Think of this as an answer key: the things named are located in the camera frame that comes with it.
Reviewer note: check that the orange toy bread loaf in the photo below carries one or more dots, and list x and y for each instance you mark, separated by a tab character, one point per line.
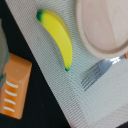
13	92

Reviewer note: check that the fork with wooden handle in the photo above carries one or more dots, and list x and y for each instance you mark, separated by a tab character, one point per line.
99	69

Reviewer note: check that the yellow toy banana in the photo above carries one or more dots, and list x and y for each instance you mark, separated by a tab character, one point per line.
57	28

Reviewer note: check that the round wooden plate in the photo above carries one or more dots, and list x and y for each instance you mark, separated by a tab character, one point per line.
103	26

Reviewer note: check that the beige woven placemat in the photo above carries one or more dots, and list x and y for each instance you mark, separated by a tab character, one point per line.
105	103

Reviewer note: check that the grey-green gripper finger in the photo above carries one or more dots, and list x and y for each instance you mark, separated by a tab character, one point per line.
4	55

